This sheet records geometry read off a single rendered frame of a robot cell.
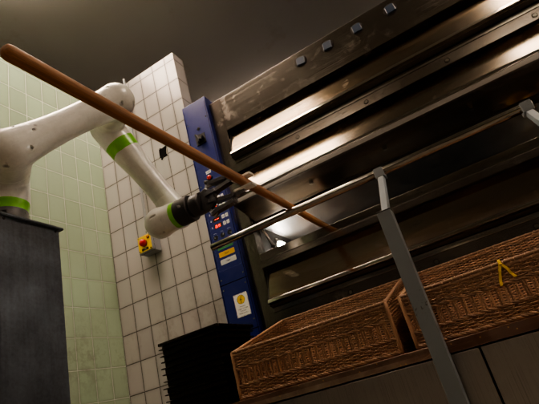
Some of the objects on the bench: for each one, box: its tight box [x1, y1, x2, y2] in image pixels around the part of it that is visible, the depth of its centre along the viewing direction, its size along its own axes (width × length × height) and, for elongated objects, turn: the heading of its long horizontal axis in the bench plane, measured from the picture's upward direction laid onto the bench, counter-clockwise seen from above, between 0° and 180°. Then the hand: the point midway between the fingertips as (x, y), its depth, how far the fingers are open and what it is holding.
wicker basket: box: [396, 229, 539, 349], centre depth 137 cm, size 49×56×28 cm
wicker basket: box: [230, 278, 417, 401], centre depth 158 cm, size 49×56×28 cm
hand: (244, 182), depth 143 cm, fingers closed on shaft, 3 cm apart
